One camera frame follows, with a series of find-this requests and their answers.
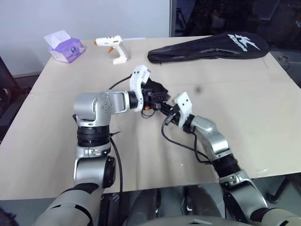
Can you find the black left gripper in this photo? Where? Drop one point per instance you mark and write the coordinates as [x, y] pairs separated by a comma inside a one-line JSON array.
[[156, 97]]

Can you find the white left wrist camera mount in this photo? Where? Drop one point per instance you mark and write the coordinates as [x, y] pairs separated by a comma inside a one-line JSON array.
[[137, 81]]

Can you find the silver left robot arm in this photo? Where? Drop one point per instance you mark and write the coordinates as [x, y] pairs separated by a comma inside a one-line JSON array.
[[94, 103]]

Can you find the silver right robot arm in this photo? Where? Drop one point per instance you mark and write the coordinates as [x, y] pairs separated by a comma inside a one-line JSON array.
[[211, 139]]

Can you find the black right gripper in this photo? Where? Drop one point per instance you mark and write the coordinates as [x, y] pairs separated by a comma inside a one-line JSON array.
[[175, 116]]

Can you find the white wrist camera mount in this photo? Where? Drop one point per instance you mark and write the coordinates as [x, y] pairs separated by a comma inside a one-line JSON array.
[[137, 81], [184, 103]]

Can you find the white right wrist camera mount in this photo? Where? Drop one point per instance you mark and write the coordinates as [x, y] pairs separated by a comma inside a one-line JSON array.
[[184, 103]]

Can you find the white hot glue gun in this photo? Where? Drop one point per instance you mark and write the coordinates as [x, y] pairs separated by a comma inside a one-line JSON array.
[[120, 50]]

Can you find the black racket bag white logo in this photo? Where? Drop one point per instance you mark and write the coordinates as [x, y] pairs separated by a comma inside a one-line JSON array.
[[211, 50]]

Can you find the purple tissue pack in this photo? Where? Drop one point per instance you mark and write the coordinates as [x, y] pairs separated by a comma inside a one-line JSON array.
[[68, 49]]

